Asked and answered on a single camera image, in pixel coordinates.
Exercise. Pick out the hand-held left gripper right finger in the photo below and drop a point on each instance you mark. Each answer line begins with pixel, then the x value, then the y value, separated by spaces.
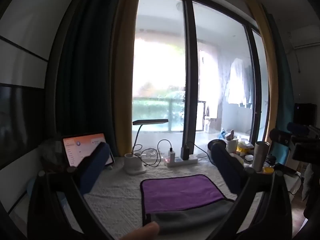
pixel 228 166

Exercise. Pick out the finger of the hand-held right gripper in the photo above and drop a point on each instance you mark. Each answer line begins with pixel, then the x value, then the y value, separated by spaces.
pixel 279 135
pixel 297 128

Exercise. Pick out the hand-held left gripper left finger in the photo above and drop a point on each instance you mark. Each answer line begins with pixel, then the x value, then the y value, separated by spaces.
pixel 96 166

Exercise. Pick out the purple and grey towel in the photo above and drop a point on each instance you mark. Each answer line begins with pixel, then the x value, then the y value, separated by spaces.
pixel 180 193

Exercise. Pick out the person's left hand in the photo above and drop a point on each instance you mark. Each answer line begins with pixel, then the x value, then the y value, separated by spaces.
pixel 141 232

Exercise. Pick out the black speaker box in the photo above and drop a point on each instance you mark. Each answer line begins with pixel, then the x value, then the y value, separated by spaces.
pixel 305 113

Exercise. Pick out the blue chair back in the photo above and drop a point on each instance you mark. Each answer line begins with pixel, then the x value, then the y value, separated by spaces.
pixel 280 153

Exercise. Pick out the white pen holder cup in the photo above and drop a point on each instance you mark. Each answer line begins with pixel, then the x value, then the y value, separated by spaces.
pixel 232 146

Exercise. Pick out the yellow packet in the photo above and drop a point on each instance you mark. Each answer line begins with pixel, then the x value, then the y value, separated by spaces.
pixel 242 149

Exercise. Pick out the small black jar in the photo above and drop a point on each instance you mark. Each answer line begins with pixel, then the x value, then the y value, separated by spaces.
pixel 271 160

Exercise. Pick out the black round container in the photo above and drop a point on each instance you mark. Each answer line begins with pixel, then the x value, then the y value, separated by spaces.
pixel 215 143

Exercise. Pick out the tablet with lit screen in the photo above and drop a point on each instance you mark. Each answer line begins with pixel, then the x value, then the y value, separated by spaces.
pixel 75 148

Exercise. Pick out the steel tumbler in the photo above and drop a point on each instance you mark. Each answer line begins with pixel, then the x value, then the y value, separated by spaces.
pixel 260 157

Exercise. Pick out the yellow round lid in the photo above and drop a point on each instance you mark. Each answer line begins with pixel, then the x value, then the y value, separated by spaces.
pixel 268 170

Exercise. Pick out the white quilted table cloth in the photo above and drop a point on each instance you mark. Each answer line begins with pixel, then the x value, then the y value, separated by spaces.
pixel 112 200

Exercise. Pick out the white desk lamp black head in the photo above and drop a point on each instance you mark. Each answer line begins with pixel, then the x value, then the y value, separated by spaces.
pixel 134 166

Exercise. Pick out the teal curtain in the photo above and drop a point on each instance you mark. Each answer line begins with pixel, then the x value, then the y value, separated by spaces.
pixel 285 92

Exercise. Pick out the black power adapter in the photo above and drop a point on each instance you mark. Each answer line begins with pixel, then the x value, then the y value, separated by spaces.
pixel 186 152

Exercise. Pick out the white power strip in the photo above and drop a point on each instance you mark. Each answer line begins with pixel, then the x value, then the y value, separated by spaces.
pixel 178 163

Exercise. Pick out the yellow curtain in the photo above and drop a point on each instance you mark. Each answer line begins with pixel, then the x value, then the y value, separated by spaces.
pixel 123 80
pixel 271 80

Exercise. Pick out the white plug charger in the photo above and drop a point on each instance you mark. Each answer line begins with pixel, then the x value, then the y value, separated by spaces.
pixel 171 156

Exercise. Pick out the hanging white shirt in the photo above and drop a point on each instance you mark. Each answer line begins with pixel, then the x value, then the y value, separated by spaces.
pixel 237 82

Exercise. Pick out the white air conditioner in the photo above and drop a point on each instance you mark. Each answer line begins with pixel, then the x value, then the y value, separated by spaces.
pixel 306 36

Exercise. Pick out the dark green curtain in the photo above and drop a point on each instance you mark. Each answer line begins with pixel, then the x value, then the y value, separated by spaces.
pixel 87 67

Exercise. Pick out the dark wall screen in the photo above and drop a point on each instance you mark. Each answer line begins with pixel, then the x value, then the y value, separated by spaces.
pixel 20 122

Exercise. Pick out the dark sliding door frame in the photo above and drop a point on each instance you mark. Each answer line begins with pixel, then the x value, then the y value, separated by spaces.
pixel 191 80

